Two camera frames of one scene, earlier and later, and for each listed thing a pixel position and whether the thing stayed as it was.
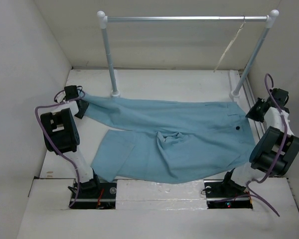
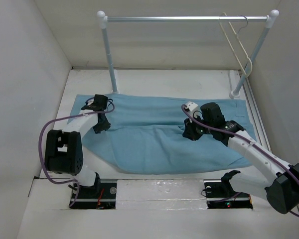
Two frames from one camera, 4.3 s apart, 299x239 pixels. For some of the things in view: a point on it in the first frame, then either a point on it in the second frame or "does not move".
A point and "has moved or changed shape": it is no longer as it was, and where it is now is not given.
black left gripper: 81,113 → 98,129
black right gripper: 252,113 → 189,131
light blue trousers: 169,143 has moved or changed shape
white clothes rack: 271,18 does not move
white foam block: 137,194 does not move
